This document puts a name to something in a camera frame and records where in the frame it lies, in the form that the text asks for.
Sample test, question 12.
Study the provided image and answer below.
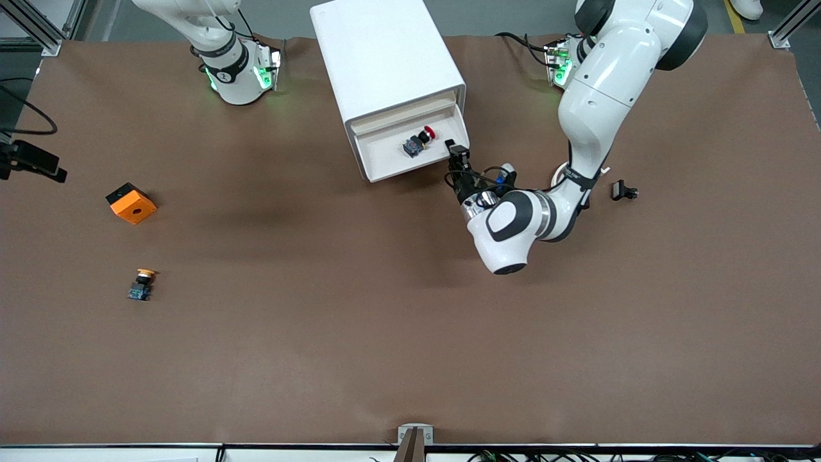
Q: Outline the red cap push button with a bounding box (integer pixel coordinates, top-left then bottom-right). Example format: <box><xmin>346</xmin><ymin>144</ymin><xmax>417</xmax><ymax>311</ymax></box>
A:
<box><xmin>402</xmin><ymin>127</ymin><xmax>437</xmax><ymax>159</ymax></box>

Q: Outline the orange and black button box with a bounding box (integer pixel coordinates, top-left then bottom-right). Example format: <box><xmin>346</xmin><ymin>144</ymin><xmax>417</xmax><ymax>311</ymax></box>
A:
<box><xmin>105</xmin><ymin>182</ymin><xmax>158</xmax><ymax>225</ymax></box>

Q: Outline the yellow cap push button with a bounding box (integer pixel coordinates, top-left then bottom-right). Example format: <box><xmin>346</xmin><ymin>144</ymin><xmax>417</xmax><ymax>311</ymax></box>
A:
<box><xmin>126</xmin><ymin>268</ymin><xmax>159</xmax><ymax>302</ymax></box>

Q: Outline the aluminium frame profile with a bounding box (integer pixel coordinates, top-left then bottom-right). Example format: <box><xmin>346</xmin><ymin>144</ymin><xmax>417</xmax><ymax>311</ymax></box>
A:
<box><xmin>0</xmin><ymin>0</ymin><xmax>63</xmax><ymax>57</ymax></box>
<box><xmin>768</xmin><ymin>0</ymin><xmax>821</xmax><ymax>49</ymax></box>

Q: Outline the black arm base cable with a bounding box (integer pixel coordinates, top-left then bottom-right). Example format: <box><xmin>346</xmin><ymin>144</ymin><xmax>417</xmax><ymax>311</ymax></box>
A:
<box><xmin>495</xmin><ymin>31</ymin><xmax>554</xmax><ymax>68</ymax></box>

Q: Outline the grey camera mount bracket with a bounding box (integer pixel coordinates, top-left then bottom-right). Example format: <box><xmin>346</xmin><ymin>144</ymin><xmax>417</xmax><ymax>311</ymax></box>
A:
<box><xmin>394</xmin><ymin>423</ymin><xmax>434</xmax><ymax>462</ymax></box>

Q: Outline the black cable bundle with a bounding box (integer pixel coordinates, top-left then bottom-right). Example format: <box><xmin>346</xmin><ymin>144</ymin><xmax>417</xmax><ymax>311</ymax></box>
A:
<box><xmin>465</xmin><ymin>449</ymin><xmax>713</xmax><ymax>462</ymax></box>

